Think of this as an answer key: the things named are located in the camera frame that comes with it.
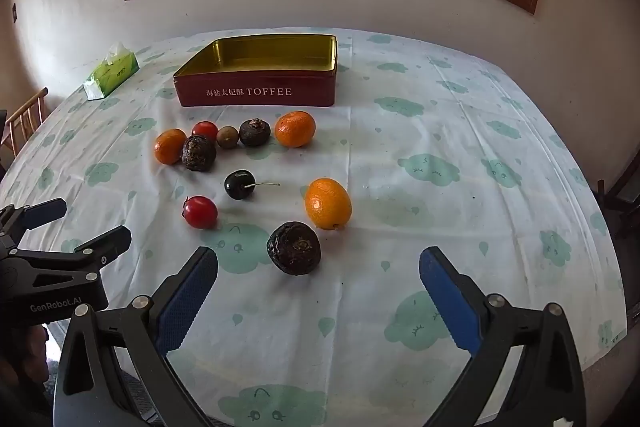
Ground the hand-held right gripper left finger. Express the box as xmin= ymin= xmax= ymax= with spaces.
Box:
xmin=52 ymin=246 xmax=219 ymax=427

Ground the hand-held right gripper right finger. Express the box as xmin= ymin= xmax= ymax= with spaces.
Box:
xmin=419 ymin=246 xmax=587 ymax=427

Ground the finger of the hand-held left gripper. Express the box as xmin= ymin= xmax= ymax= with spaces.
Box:
xmin=10 ymin=226 xmax=132 ymax=283
xmin=0 ymin=198 xmax=67 ymax=251

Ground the red cherry tomato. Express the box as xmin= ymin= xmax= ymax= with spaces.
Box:
xmin=191 ymin=121 xmax=220 ymax=142
xmin=182 ymin=195 xmax=219 ymax=229

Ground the small round orange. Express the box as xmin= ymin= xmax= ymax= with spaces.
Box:
xmin=154 ymin=128 xmax=188 ymax=166

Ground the dark brown water chestnut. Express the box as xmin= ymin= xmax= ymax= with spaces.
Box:
xmin=266 ymin=221 xmax=322 ymax=276
xmin=238 ymin=117 xmax=272 ymax=147

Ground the dark wrinkled passion fruit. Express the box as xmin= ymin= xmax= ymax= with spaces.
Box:
xmin=180 ymin=134 xmax=218 ymax=172

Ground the black cherry with stem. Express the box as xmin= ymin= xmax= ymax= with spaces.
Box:
xmin=223 ymin=170 xmax=281 ymax=200

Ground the oval orange kumquat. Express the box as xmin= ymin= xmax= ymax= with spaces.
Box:
xmin=304 ymin=177 xmax=353 ymax=231

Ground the large orange tangerine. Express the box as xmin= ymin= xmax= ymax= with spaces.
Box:
xmin=274 ymin=110 xmax=317 ymax=148

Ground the red tin box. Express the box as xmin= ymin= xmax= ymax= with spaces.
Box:
xmin=173 ymin=34 xmax=338 ymax=108

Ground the person's left hand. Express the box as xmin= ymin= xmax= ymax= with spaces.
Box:
xmin=0 ymin=326 xmax=50 ymax=400

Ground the wooden chair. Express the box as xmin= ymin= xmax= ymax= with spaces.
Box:
xmin=0 ymin=88 xmax=49 ymax=158

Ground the green tissue pack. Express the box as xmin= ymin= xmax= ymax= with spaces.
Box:
xmin=83 ymin=43 xmax=140 ymax=100

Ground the brown kiwi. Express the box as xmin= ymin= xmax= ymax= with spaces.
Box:
xmin=217 ymin=126 xmax=240 ymax=150

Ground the dark wooden furniture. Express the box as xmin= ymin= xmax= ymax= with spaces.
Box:
xmin=595 ymin=172 xmax=640 ymax=238

